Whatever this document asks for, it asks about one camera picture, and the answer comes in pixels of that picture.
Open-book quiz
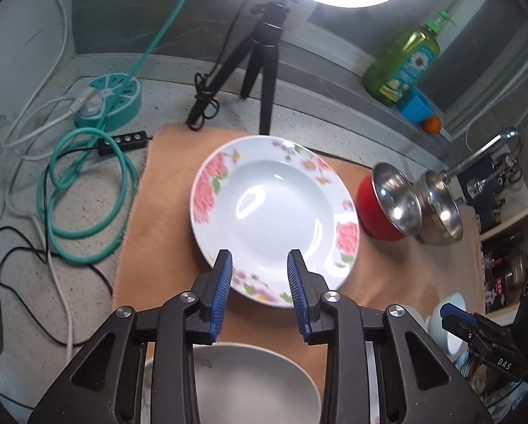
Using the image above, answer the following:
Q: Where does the light blue ceramic bowl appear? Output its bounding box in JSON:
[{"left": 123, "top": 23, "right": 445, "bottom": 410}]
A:
[{"left": 427, "top": 291, "right": 469, "bottom": 363}]

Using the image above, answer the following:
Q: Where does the white plate grey leaf pattern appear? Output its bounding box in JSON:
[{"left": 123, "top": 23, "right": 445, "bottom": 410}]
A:
[{"left": 144, "top": 343, "right": 324, "bottom": 424}]

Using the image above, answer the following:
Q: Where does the stainless steel bowl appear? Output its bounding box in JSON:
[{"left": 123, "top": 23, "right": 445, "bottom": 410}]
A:
[{"left": 413, "top": 170, "right": 463, "bottom": 246}]

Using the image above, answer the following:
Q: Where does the red rose floral plate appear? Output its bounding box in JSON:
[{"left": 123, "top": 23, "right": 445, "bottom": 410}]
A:
[{"left": 190, "top": 136, "right": 360, "bottom": 308}]

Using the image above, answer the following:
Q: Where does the red steel bowl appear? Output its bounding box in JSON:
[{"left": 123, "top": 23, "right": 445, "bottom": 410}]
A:
[{"left": 356, "top": 162, "right": 422, "bottom": 241}]

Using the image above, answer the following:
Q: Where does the wooden shelf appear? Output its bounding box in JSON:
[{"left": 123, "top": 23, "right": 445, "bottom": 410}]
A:
[{"left": 481, "top": 207, "right": 528, "bottom": 324}]

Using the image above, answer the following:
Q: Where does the chrome faucet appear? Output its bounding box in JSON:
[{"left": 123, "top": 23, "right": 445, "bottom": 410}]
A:
[{"left": 439, "top": 126, "right": 525, "bottom": 199}]

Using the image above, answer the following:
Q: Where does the black inline light controller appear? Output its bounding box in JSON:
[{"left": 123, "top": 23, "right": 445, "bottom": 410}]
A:
[{"left": 97, "top": 131, "right": 152, "bottom": 157}]

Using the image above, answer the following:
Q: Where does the orange fruit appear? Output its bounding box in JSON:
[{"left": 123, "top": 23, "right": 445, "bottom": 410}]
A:
[{"left": 421, "top": 114, "right": 441, "bottom": 135}]

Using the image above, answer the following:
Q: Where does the blue ribbed cup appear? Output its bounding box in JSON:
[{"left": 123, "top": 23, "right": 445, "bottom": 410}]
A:
[{"left": 396, "top": 87, "right": 435, "bottom": 124}]

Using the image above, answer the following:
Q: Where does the teal round power strip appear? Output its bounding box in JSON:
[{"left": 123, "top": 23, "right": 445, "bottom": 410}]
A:
[{"left": 74, "top": 73, "right": 142, "bottom": 133}]

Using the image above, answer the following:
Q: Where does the green dish soap bottle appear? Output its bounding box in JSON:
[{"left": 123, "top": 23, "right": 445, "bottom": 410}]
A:
[{"left": 362, "top": 11, "right": 457, "bottom": 106}]

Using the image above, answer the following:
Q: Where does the black tripod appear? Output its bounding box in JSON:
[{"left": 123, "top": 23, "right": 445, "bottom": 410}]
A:
[{"left": 186, "top": 2, "right": 290, "bottom": 135}]

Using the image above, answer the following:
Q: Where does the black cable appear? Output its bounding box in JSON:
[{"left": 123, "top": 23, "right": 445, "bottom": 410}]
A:
[{"left": 0, "top": 224, "right": 114, "bottom": 348}]

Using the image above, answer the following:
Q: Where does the white cable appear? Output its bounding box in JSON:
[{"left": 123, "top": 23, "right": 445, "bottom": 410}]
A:
[{"left": 0, "top": 0, "right": 104, "bottom": 358}]

